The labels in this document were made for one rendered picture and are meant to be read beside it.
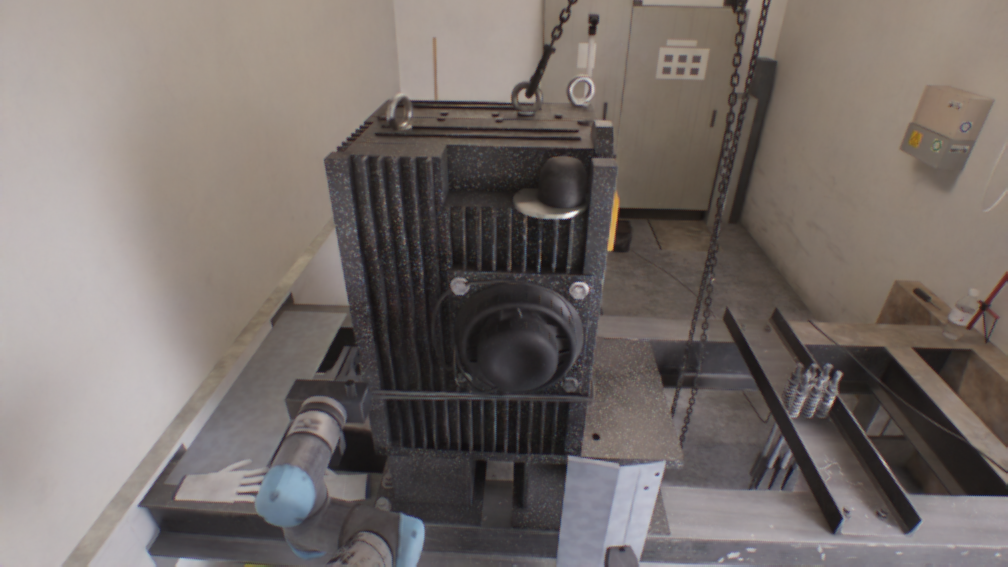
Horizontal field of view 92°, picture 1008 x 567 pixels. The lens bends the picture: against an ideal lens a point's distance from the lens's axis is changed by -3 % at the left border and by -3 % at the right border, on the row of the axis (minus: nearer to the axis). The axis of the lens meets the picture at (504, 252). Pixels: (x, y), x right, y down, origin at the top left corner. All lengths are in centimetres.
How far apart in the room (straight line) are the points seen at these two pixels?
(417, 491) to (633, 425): 58
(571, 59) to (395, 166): 314
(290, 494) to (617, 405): 87
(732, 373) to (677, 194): 230
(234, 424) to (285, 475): 103
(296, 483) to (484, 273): 45
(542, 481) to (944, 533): 104
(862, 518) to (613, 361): 75
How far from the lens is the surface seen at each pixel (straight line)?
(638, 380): 149
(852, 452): 188
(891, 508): 179
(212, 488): 168
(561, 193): 87
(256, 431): 178
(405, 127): 103
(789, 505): 167
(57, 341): 149
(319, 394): 92
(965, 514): 192
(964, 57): 297
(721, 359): 227
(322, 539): 88
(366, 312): 105
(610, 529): 124
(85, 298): 153
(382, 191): 90
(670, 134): 418
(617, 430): 135
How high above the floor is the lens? 190
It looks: 30 degrees down
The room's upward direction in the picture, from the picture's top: 1 degrees clockwise
